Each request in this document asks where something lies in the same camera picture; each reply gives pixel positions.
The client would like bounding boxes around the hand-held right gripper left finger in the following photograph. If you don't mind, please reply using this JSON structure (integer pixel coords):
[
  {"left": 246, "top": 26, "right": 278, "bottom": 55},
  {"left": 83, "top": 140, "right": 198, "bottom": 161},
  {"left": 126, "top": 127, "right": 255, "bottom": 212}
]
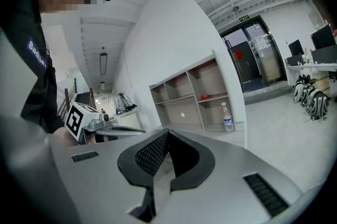
[{"left": 49, "top": 128, "right": 170, "bottom": 224}]

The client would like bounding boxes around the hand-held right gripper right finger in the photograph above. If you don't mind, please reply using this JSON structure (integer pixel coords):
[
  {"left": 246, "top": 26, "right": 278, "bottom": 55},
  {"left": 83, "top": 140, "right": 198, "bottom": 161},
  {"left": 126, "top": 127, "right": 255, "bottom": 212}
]
[{"left": 153, "top": 128, "right": 303, "bottom": 224}]

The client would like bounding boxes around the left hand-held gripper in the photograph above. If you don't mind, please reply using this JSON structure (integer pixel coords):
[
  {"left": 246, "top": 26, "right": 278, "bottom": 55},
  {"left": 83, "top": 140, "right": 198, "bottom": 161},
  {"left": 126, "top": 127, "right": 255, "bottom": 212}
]
[{"left": 64, "top": 101, "right": 146, "bottom": 146}]

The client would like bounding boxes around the person's left forearm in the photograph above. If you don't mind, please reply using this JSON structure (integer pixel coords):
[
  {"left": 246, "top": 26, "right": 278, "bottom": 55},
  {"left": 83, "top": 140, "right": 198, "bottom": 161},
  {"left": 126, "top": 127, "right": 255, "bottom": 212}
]
[{"left": 52, "top": 127, "right": 78, "bottom": 148}]

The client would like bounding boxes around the person's left hand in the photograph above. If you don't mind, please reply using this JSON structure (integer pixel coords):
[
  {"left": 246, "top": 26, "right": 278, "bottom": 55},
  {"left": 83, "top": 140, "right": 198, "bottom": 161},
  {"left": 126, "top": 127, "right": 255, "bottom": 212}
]
[{"left": 85, "top": 131, "right": 110, "bottom": 145}]

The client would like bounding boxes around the low white table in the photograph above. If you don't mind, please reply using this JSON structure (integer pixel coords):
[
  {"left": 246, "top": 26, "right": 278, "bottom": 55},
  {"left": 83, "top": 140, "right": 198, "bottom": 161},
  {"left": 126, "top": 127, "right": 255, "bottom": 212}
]
[{"left": 111, "top": 109, "right": 141, "bottom": 129}]

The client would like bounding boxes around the dark stair railing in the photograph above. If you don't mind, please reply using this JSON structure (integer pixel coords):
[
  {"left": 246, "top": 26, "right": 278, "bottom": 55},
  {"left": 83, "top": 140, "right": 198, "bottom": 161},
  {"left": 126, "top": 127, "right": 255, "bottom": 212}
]
[{"left": 56, "top": 77, "right": 78, "bottom": 121}]

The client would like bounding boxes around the grey wooden shelf unit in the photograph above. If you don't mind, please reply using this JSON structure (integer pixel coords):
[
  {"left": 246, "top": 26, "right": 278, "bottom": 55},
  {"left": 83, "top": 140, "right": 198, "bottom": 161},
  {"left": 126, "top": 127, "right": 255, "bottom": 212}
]
[{"left": 148, "top": 49, "right": 237, "bottom": 133}]

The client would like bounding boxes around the unlit dark ceiling light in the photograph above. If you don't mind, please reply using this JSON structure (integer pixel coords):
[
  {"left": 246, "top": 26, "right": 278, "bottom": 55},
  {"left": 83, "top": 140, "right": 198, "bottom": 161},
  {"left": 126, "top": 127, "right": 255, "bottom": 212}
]
[{"left": 99, "top": 52, "right": 108, "bottom": 76}]

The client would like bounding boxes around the clear plastic water bottle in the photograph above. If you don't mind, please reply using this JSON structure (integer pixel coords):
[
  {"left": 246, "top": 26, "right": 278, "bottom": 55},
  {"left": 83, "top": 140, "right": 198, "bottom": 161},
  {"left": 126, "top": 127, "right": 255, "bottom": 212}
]
[{"left": 220, "top": 101, "right": 235, "bottom": 133}]

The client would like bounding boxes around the person's black shirt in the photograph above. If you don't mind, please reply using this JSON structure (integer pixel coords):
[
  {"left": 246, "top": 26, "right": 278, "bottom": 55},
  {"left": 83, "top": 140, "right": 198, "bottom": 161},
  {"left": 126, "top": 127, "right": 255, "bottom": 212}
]
[{"left": 4, "top": 0, "right": 59, "bottom": 135}]

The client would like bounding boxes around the black and white backpack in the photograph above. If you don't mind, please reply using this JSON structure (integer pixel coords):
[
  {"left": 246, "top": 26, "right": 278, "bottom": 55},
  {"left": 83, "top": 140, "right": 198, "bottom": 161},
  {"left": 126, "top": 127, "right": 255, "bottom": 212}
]
[
  {"left": 307, "top": 88, "right": 332, "bottom": 123},
  {"left": 293, "top": 74, "right": 312, "bottom": 103},
  {"left": 301, "top": 83, "right": 317, "bottom": 111}
]

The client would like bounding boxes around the dark-framed glass door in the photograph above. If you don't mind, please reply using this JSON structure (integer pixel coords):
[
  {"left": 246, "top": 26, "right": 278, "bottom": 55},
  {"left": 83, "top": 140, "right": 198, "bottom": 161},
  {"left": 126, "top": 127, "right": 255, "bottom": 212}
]
[{"left": 219, "top": 15, "right": 287, "bottom": 94}]

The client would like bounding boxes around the white office desk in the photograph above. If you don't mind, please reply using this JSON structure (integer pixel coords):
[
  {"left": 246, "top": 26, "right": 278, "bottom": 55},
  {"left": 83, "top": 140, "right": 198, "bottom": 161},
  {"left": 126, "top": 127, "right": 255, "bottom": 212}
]
[{"left": 285, "top": 62, "right": 337, "bottom": 87}]

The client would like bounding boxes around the white paper notice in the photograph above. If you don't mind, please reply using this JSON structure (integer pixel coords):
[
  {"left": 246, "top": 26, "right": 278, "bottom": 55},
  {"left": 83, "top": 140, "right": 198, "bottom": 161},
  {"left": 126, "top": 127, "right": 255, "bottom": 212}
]
[{"left": 255, "top": 35, "right": 267, "bottom": 49}]

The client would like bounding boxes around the small black monitor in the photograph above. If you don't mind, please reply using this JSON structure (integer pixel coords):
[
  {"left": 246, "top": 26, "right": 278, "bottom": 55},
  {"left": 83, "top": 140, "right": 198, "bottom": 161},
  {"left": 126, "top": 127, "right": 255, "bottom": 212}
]
[{"left": 288, "top": 39, "right": 305, "bottom": 57}]

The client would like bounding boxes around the dark desk partition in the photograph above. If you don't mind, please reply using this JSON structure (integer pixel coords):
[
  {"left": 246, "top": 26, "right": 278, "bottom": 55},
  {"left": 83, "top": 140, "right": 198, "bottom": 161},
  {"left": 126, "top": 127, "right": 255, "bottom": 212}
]
[{"left": 311, "top": 44, "right": 337, "bottom": 64}]

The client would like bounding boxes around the large black monitor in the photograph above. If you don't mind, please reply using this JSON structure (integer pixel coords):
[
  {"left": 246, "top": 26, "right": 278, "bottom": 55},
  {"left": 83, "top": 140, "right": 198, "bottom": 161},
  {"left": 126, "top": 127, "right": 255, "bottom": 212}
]
[{"left": 310, "top": 24, "right": 337, "bottom": 50}]

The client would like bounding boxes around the grey machine with cables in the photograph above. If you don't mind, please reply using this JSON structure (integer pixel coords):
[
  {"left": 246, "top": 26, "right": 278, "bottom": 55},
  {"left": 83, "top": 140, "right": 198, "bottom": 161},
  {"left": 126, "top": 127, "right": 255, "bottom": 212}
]
[{"left": 116, "top": 92, "right": 138, "bottom": 114}]

